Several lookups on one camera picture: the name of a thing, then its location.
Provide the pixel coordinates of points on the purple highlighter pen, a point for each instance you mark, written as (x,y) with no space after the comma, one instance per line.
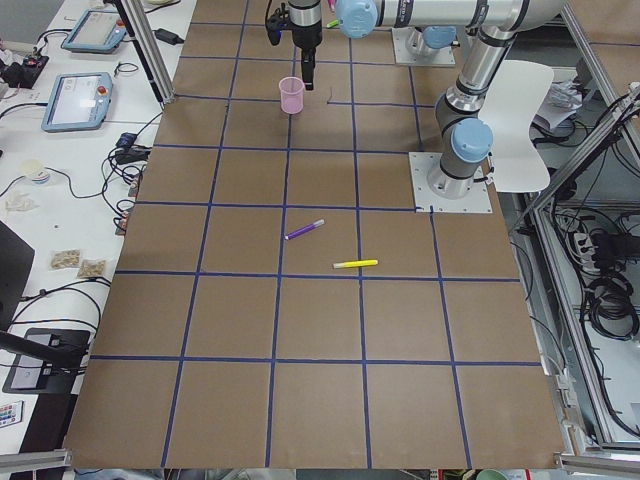
(304,229)

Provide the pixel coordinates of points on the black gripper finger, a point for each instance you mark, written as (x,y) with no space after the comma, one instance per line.
(310,69)
(305,68)

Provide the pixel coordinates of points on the blue teach pendant near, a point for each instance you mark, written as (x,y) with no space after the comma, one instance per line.
(78,102)

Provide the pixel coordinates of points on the snack bag left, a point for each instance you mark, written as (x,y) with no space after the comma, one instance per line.
(65,259)

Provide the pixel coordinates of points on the blue teach pendant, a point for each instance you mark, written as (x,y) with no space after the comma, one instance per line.
(97,31)
(78,102)

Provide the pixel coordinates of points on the snack bag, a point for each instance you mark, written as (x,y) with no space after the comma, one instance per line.
(65,259)
(91,268)

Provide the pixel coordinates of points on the aluminium frame post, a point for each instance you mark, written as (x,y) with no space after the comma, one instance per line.
(145,45)

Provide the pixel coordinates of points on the black monitor stand base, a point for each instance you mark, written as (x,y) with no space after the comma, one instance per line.
(47,361)

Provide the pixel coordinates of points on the black power adapter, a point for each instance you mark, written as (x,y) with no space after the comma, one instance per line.
(168,37)

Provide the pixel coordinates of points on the white tape roll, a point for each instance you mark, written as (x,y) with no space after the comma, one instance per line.
(35,171)

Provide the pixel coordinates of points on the yellow highlighter pen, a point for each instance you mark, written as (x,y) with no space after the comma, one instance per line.
(353,264)

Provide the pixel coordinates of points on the pink mesh cup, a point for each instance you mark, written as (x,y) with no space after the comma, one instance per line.
(291,95)

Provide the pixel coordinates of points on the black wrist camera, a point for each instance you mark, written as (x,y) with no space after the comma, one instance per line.
(275,25)

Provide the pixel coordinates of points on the white remote control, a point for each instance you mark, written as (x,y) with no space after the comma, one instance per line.
(11,413)

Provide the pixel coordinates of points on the snack bag right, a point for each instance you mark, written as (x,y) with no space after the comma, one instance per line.
(91,268)

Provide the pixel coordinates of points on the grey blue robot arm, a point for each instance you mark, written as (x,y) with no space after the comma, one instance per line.
(497,22)
(467,140)

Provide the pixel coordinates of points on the blue teach pendant far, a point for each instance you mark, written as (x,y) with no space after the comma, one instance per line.
(97,31)

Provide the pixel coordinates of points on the white plastic chair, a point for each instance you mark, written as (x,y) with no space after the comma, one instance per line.
(511,103)

